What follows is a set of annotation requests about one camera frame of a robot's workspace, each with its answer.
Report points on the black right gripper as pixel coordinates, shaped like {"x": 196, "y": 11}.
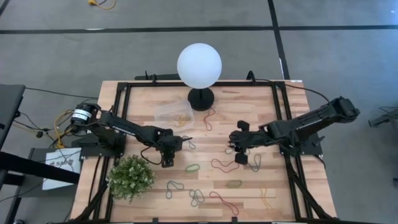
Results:
{"x": 248, "y": 140}

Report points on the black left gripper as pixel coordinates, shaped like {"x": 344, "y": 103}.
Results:
{"x": 169, "y": 143}

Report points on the yellow rubber band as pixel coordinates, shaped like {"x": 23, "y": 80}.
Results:
{"x": 264, "y": 197}
{"x": 182, "y": 119}

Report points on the red rubber band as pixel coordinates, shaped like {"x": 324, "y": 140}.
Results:
{"x": 205, "y": 121}
{"x": 224, "y": 203}
{"x": 225, "y": 171}

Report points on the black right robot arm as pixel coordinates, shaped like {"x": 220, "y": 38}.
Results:
{"x": 311, "y": 119}

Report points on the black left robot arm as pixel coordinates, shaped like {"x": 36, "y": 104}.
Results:
{"x": 124, "y": 127}

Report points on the clear plastic bin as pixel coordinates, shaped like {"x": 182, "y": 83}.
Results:
{"x": 168, "y": 112}

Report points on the black flat bar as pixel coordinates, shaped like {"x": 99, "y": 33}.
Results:
{"x": 164, "y": 76}

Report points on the small artificial green plant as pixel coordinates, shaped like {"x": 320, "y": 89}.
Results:
{"x": 130, "y": 177}

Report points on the white globe lamp black base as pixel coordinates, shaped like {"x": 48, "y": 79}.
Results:
{"x": 199, "y": 65}

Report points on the white printed paper sheet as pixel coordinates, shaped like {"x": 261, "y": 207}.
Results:
{"x": 56, "y": 155}

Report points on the black floor stand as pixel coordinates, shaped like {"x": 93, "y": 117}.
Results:
{"x": 385, "y": 118}

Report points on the black metal beam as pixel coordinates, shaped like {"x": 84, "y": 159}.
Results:
{"x": 37, "y": 168}

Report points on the black desk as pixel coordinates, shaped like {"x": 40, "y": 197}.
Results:
{"x": 11, "y": 105}

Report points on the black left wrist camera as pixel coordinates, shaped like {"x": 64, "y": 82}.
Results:
{"x": 168, "y": 160}

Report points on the black frame clamp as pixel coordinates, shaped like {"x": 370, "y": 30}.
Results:
{"x": 154, "y": 79}
{"x": 251, "y": 76}

